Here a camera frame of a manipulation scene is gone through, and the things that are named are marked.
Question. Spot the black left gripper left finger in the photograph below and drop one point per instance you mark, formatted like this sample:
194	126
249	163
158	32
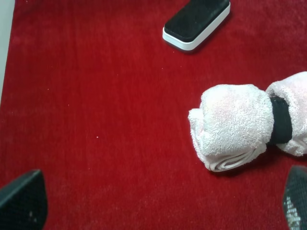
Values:
23	202

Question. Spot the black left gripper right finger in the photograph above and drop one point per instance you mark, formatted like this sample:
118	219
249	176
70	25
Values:
295	198

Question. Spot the black band around towel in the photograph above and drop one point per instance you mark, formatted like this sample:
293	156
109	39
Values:
282	127

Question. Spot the rolled pink towel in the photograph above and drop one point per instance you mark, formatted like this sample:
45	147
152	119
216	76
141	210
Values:
233	124

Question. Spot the red velvet table cloth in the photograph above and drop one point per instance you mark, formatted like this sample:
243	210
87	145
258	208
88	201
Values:
97	100

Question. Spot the black and white board eraser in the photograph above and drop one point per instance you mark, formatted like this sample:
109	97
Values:
194	23

